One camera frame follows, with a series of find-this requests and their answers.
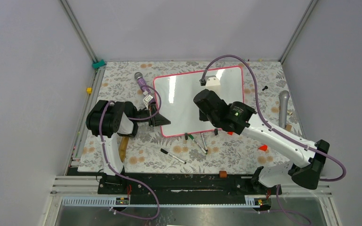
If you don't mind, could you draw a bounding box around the pink framed whiteboard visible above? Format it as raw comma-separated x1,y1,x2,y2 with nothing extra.
153,66,245,137

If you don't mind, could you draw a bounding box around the red triangular block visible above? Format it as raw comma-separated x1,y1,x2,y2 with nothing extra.
258,145,268,152

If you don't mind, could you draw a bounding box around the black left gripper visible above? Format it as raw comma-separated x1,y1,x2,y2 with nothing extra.
132,104,171,127

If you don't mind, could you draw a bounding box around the small wooden cube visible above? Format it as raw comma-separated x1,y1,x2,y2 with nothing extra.
285,124,292,132

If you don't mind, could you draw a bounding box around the brown small cube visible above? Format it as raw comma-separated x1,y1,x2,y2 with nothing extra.
219,170,228,178

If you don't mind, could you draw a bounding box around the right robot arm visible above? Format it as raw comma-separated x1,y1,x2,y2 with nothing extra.
193,89,329,194

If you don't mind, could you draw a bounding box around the green capped marker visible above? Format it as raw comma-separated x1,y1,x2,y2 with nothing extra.
188,134,207,154

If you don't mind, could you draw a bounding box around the blue capped marker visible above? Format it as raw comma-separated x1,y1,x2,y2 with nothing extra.
200,133,208,152

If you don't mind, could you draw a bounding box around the teal corner clamp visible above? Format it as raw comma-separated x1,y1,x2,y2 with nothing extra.
91,59,106,70

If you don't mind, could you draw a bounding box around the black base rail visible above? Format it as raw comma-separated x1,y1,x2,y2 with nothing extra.
98,173,276,205

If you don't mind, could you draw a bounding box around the silver microphone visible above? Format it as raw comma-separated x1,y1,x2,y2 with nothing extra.
279,90,290,129

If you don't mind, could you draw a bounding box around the black capped marker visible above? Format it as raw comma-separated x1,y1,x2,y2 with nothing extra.
160,148,187,164

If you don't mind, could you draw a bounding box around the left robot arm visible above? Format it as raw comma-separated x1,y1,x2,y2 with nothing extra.
86,100,171,194

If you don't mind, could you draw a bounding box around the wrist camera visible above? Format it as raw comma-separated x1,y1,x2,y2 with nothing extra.
143,94,156,108
199,76,221,88

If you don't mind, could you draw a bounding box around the wooden rolling pin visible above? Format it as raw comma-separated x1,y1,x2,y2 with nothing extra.
118,137,129,163

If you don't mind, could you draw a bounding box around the purple glitter microphone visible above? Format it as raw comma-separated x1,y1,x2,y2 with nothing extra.
134,72,151,94

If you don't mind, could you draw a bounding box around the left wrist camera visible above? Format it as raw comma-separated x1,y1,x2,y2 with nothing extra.
143,94,156,108

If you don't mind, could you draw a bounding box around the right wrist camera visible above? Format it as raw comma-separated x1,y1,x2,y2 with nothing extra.
199,76,221,88

